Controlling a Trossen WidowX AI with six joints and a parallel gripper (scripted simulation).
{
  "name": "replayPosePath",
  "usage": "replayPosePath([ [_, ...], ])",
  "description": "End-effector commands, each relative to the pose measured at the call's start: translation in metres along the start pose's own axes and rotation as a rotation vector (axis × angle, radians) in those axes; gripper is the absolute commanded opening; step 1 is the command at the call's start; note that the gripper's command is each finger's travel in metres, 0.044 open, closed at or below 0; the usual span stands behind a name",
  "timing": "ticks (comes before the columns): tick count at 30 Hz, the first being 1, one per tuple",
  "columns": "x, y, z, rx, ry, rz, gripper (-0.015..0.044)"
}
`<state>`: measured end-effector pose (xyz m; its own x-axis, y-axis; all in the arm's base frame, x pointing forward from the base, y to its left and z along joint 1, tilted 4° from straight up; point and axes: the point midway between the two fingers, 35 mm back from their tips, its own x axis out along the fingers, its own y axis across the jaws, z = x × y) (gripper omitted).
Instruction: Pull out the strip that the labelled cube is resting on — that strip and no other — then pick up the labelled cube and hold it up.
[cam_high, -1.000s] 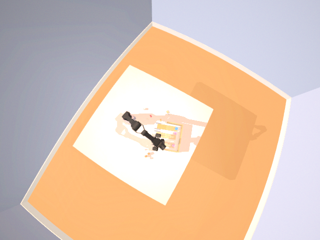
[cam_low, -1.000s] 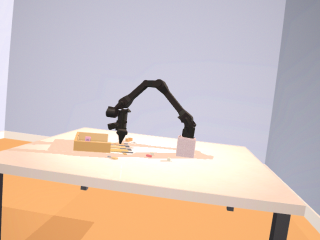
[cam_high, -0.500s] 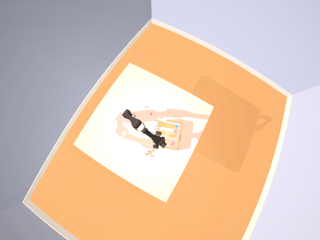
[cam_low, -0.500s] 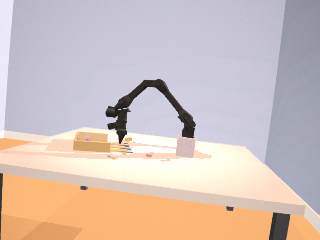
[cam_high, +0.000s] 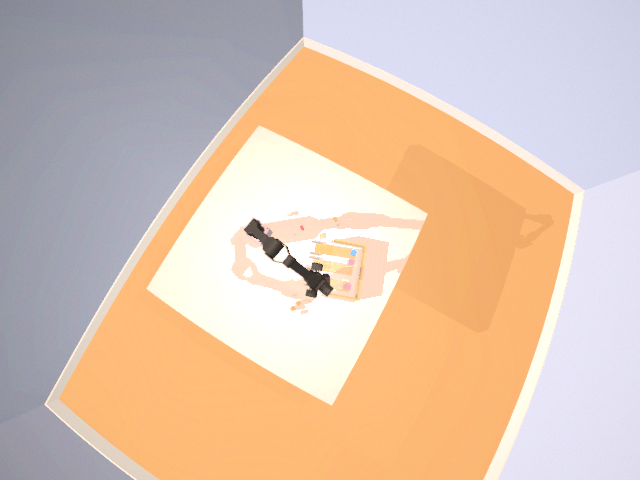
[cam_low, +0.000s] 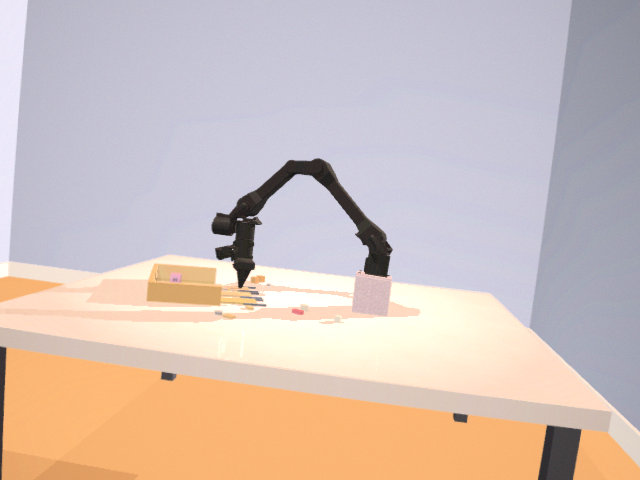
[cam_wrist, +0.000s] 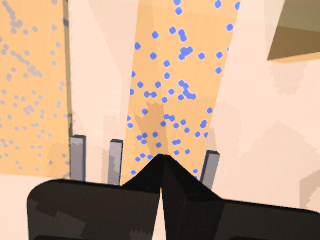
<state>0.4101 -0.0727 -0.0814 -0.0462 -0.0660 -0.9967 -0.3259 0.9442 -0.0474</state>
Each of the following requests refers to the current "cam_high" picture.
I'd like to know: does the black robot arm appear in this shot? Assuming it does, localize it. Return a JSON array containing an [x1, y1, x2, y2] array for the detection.
[[244, 217, 334, 297]]

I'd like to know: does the tan open-top box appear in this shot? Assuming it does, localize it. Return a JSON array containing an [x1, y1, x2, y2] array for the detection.
[[329, 238, 368, 301]]

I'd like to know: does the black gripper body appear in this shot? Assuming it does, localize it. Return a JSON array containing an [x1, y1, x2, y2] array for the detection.
[[305, 262, 323, 298]]

